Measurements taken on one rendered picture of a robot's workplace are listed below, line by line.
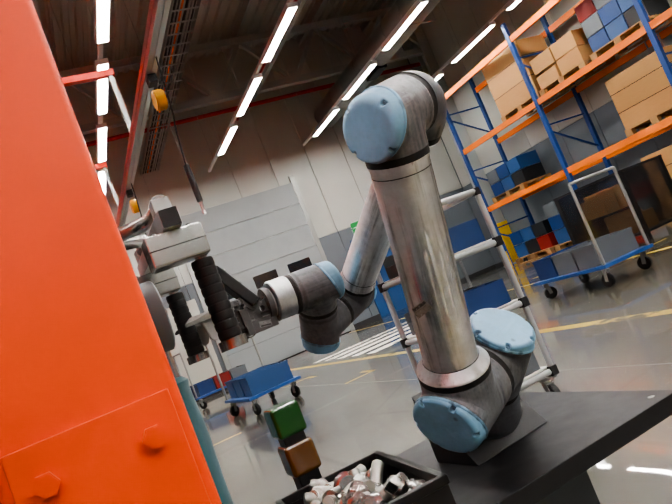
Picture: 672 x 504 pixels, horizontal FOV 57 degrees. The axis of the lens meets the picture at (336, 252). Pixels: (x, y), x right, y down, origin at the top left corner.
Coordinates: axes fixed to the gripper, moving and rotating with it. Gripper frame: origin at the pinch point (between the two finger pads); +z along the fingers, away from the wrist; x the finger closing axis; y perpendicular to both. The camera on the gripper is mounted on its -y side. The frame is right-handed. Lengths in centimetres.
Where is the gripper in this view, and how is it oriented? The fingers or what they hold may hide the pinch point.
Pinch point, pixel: (177, 327)
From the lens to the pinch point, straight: 131.6
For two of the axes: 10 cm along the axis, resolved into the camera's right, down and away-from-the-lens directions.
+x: -3.6, 2.2, 9.1
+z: -8.5, 3.1, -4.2
